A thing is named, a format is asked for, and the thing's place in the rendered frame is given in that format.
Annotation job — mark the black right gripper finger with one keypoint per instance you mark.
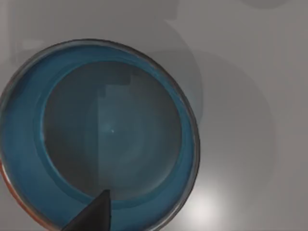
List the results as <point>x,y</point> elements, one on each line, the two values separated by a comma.
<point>96,214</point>

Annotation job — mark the blue bowl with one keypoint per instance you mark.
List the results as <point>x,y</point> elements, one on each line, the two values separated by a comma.
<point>110,134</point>

